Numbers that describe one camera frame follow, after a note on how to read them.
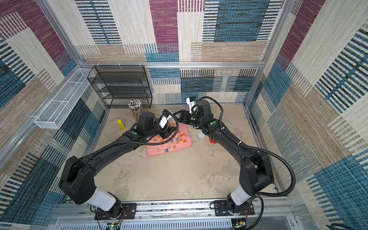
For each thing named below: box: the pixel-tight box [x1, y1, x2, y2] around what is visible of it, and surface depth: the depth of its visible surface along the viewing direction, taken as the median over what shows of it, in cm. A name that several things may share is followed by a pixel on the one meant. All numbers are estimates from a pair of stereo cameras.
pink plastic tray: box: [146, 123, 193, 157], surface depth 98 cm
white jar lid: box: [197, 131, 206, 139], surface depth 104 cm
